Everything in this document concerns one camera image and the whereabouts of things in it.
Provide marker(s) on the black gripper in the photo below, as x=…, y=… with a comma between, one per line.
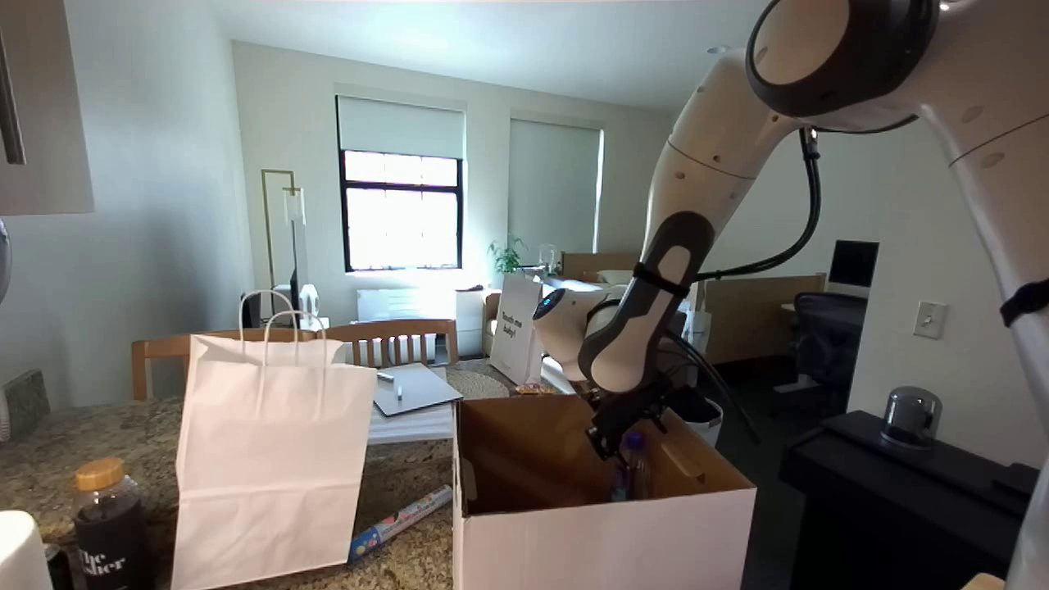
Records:
x=628, y=414

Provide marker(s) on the clear water bottle blue cap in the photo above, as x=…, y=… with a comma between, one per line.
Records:
x=630, y=472

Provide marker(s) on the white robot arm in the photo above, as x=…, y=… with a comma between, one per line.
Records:
x=701, y=184

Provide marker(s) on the open cardboard box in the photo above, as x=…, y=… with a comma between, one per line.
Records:
x=610, y=544

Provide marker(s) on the brown sofa white cushions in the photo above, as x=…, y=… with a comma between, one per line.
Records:
x=562, y=379

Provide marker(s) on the white bin black liner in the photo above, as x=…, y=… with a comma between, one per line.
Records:
x=705, y=424

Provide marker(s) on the white printed shopping bag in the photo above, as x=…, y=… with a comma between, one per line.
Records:
x=515, y=332

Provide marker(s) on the wooden desk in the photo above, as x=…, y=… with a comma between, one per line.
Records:
x=758, y=317

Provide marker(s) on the white drawer unit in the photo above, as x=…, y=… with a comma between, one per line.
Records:
x=469, y=323

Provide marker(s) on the green house plant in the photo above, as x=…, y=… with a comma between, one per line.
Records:
x=507, y=261

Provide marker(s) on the grey notebook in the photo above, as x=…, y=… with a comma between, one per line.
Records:
x=429, y=390

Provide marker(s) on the black office chair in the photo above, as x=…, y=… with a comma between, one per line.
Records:
x=823, y=338

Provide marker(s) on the white roller blind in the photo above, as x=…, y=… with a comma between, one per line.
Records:
x=397, y=125
x=553, y=190

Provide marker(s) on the pen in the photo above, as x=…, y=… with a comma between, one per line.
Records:
x=393, y=385

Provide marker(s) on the white radiator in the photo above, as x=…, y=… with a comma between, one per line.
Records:
x=406, y=301

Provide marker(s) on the computer monitor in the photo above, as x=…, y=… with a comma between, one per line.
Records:
x=855, y=265

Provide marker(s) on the black appliance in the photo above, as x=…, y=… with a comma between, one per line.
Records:
x=897, y=511

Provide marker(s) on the black framed window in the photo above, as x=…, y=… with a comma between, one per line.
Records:
x=397, y=216

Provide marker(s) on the white spray bottle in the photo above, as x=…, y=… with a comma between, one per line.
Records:
x=314, y=313

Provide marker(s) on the dark bottle orange cap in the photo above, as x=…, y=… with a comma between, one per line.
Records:
x=110, y=535

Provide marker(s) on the white wall switch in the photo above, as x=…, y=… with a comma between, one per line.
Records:
x=931, y=320

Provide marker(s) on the wall cabinet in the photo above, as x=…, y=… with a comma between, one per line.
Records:
x=52, y=110

